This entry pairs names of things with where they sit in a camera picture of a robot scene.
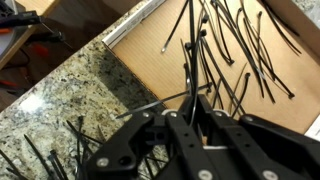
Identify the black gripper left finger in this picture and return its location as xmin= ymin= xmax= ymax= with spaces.
xmin=85 ymin=94 xmax=214 ymax=180

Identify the shallow cardboard box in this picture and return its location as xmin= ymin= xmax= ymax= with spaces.
xmin=101 ymin=0 xmax=320 ymax=141

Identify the black cable tie heap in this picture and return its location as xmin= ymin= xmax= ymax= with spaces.
xmin=0 ymin=114 xmax=168 ymax=180

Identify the black tripod stand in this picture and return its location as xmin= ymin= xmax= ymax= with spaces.
xmin=0 ymin=9 xmax=66 ymax=44

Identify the wooden table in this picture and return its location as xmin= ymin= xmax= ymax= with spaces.
xmin=0 ymin=0 xmax=61 ymax=69

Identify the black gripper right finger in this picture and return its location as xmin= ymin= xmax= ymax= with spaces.
xmin=199 ymin=94 xmax=320 ymax=180

